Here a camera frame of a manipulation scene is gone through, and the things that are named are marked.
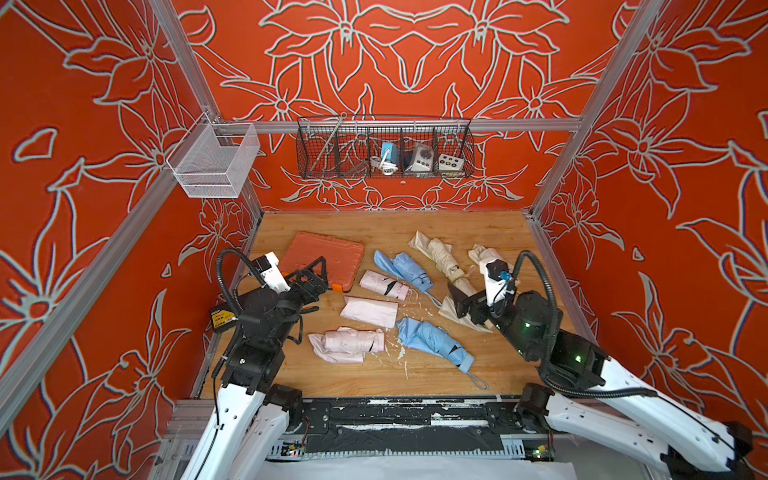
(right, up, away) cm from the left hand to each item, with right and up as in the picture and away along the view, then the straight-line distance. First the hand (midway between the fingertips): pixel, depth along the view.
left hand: (314, 263), depth 69 cm
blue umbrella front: (+32, -23, +13) cm, 41 cm away
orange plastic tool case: (+2, -1, +33) cm, 33 cm away
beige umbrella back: (+52, 0, +37) cm, 64 cm away
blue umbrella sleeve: (+18, -3, +32) cm, 37 cm away
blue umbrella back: (+26, -6, +28) cm, 39 cm away
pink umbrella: (+16, -9, +26) cm, 32 cm away
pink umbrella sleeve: (+6, -24, +12) cm, 28 cm away
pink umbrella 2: (+6, -24, +12) cm, 28 cm away
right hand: (+33, -3, -4) cm, 34 cm away
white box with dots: (+37, +31, +26) cm, 55 cm away
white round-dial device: (+29, +31, +22) cm, 48 cm away
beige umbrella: (+37, 0, +33) cm, 49 cm away
